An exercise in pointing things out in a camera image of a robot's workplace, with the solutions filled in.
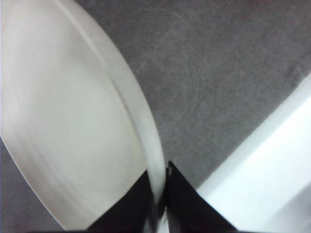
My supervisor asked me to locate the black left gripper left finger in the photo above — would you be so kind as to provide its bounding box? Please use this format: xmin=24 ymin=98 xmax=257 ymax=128
xmin=86 ymin=170 xmax=154 ymax=233

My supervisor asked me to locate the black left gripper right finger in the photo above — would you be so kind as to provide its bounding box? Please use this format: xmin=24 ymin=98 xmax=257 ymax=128
xmin=166 ymin=161 xmax=239 ymax=233

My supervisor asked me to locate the white plate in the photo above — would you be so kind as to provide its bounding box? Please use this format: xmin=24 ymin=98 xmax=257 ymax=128
xmin=0 ymin=0 xmax=167 ymax=231

